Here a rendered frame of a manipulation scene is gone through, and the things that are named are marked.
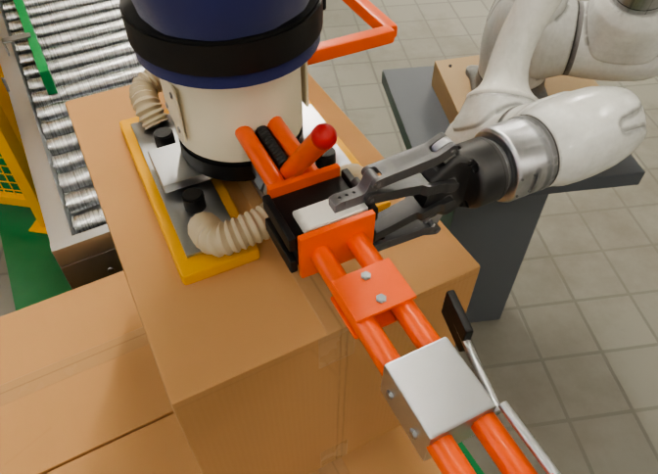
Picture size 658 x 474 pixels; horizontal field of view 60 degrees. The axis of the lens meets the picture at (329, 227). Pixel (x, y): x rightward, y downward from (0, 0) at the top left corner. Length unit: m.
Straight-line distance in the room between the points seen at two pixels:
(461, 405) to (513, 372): 1.45
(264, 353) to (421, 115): 0.95
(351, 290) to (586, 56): 0.93
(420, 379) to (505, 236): 1.21
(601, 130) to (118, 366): 1.00
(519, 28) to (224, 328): 0.55
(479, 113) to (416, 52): 2.43
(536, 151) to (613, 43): 0.67
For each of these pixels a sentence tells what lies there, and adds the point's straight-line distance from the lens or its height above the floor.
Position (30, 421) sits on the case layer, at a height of 0.54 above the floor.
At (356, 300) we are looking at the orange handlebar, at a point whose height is 1.19.
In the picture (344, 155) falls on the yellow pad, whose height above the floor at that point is 1.07.
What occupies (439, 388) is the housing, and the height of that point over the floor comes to 1.19.
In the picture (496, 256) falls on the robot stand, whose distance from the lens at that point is 1.71.
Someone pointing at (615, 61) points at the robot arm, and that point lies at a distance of 1.33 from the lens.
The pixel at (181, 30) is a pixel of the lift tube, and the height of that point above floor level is 1.32.
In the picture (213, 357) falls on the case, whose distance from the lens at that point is 0.65.
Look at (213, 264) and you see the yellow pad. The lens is 0.70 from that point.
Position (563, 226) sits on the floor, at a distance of 2.37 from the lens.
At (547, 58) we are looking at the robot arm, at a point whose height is 0.97.
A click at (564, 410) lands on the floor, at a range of 1.90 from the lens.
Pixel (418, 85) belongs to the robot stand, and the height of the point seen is 0.75.
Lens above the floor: 1.60
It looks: 47 degrees down
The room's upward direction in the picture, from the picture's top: straight up
